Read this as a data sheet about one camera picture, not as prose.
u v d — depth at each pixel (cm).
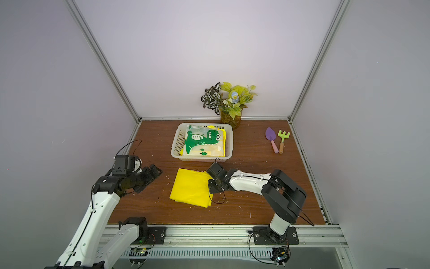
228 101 97
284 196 44
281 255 70
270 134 110
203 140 95
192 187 88
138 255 72
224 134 103
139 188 64
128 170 59
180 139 97
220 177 68
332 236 74
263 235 73
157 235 73
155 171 71
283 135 110
